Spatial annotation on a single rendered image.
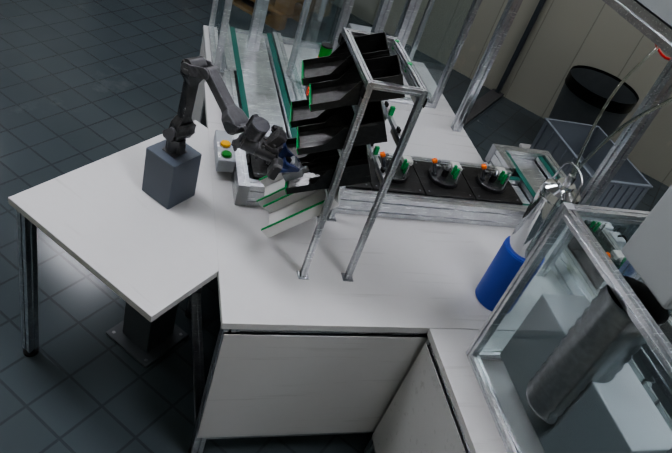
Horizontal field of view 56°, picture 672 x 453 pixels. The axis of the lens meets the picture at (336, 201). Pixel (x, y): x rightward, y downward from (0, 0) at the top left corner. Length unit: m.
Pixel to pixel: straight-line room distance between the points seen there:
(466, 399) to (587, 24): 4.39
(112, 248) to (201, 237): 0.31
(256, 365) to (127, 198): 0.77
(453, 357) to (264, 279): 0.70
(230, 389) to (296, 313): 0.41
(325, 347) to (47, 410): 1.20
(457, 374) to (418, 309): 0.28
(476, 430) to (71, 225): 1.48
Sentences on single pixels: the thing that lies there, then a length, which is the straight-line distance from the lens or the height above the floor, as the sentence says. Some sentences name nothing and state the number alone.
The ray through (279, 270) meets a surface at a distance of 2.26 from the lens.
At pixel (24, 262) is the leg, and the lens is 2.60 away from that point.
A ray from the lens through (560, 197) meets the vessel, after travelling 2.19.
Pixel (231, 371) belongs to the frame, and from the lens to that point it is 2.28.
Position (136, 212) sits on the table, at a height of 0.86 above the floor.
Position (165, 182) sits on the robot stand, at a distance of 2.34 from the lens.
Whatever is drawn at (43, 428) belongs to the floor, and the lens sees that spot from 2.84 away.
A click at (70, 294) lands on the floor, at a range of 3.24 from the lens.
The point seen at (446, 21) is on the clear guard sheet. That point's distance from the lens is 3.67.
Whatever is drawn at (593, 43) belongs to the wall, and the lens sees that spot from 6.05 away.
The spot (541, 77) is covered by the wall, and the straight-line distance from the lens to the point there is 6.23.
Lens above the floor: 2.44
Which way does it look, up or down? 37 degrees down
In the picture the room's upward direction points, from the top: 20 degrees clockwise
